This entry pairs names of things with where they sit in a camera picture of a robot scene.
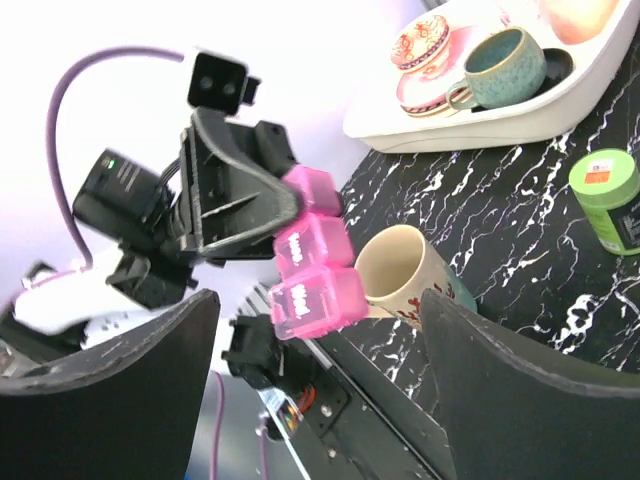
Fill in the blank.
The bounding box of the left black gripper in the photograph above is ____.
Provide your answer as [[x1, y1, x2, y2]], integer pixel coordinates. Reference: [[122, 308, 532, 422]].
[[169, 108, 299, 265]]

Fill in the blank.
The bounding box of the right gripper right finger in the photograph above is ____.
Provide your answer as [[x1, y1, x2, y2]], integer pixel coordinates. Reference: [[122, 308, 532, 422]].
[[420, 290, 639, 479]]

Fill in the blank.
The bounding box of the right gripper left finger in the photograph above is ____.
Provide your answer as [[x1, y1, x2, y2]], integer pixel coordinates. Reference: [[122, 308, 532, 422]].
[[1, 290, 220, 479]]

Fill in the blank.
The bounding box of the pink weekly pill organizer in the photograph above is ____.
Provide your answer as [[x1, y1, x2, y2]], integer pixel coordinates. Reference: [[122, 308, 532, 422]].
[[269, 165, 369, 340]]

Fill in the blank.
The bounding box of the green pill bottle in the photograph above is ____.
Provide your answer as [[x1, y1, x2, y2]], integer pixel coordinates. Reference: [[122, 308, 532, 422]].
[[569, 149, 639, 256]]

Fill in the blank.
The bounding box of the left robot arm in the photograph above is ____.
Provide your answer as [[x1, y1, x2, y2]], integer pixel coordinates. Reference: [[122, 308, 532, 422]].
[[1, 107, 302, 363]]

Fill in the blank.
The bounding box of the cream ceramic mug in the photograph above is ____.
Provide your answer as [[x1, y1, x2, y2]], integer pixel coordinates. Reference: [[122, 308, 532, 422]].
[[355, 224, 477, 331]]

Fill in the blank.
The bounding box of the red patterned bowl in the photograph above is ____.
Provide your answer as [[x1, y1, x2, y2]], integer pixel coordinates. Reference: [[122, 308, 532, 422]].
[[390, 14, 451, 73]]

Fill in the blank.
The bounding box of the patterned plate under pink plate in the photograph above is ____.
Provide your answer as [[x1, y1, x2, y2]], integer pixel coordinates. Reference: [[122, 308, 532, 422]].
[[400, 95, 458, 118]]

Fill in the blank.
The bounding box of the teal ceramic mug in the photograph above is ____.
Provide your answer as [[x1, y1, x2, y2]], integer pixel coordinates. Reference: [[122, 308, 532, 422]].
[[446, 27, 547, 110]]

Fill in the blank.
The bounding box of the black saucer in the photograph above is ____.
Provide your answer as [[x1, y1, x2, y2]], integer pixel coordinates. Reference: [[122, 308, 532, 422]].
[[465, 46, 574, 101]]

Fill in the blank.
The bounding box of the pink ceramic mug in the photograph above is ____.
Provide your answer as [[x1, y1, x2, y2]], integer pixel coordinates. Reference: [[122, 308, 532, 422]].
[[540, 0, 618, 45]]

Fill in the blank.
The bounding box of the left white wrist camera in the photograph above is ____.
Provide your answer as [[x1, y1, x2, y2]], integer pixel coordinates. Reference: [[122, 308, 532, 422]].
[[187, 51, 261, 116]]

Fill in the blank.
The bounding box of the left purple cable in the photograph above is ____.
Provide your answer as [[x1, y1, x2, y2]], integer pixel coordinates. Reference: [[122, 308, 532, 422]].
[[22, 45, 185, 289]]

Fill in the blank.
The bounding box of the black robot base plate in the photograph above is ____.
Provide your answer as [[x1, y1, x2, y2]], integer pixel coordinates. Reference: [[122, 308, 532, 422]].
[[222, 286, 456, 479]]

